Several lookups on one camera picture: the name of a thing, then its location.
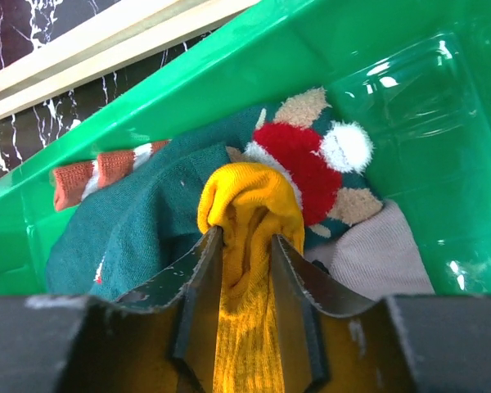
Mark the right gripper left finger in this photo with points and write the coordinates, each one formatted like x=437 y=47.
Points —
x=158 y=337

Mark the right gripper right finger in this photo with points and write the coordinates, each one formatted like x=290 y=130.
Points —
x=334 y=340

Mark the dark teal sock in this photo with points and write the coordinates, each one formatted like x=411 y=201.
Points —
x=126 y=233

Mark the santa character sock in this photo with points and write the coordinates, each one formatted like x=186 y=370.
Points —
x=323 y=159

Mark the grey black sock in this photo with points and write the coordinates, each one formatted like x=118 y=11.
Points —
x=377 y=257

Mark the brown orange striped sock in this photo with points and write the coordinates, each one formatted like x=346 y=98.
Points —
x=75 y=182

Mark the green plastic basket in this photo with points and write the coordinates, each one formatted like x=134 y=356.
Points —
x=415 y=74

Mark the wooden clothes rack frame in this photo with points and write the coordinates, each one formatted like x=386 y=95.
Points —
x=124 y=33

